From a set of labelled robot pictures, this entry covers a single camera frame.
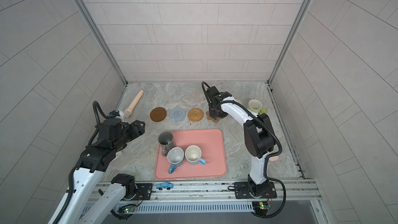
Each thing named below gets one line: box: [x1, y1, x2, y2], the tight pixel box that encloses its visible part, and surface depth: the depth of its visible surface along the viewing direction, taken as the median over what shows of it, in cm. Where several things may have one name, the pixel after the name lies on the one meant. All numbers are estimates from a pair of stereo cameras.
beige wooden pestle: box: [123, 89, 145, 118], surface depth 105 cm
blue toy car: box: [155, 182, 174, 191], surface depth 73 cm
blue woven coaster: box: [168, 107, 187, 122], surface depth 101 cm
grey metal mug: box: [158, 131, 176, 157], surface depth 82 cm
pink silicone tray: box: [154, 129, 227, 180], surface depth 82 cm
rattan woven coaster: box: [187, 107, 205, 123], surface depth 101 cm
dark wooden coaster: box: [149, 106, 167, 122], surface depth 101 cm
